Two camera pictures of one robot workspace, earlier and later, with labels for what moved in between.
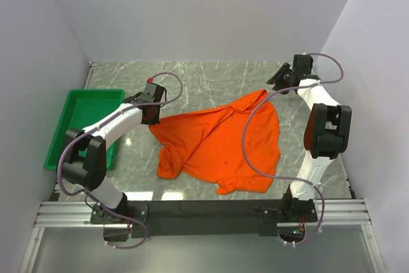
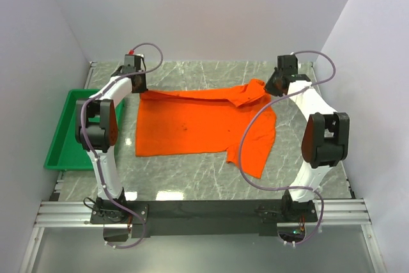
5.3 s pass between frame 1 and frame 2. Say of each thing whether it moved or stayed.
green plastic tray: stayed
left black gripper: moved
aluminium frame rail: stayed
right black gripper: moved
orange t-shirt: moved
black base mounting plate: stayed
